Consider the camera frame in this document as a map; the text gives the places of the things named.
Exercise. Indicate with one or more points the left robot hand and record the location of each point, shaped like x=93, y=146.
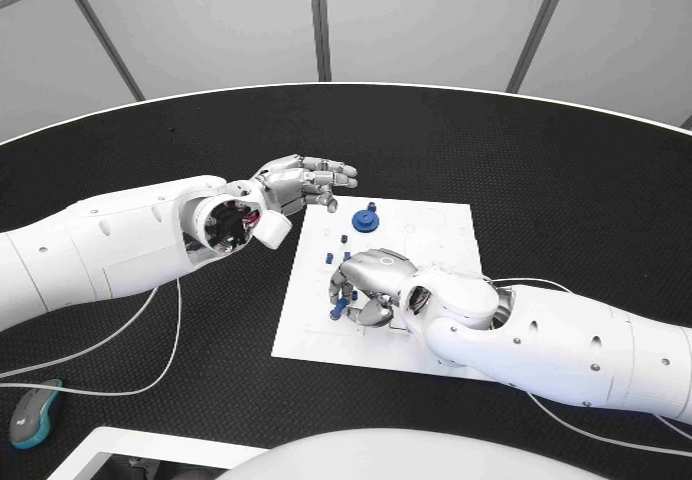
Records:
x=286, y=180

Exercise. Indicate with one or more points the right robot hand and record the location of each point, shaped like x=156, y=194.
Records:
x=376, y=270

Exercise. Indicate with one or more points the long blue peg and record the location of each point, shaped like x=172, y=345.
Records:
x=340, y=308

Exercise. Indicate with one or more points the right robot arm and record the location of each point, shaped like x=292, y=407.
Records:
x=567, y=337

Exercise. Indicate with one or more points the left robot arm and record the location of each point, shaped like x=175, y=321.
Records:
x=109, y=243

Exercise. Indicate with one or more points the white task board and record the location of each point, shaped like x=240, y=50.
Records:
x=433, y=232

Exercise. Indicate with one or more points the blue gear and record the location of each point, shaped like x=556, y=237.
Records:
x=365, y=221

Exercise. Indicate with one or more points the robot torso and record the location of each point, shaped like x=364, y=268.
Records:
x=406, y=457

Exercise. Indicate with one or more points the white framed tablet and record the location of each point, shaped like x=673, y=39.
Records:
x=135, y=442

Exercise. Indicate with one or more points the grey and teal computer mouse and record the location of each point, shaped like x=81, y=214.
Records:
x=32, y=416

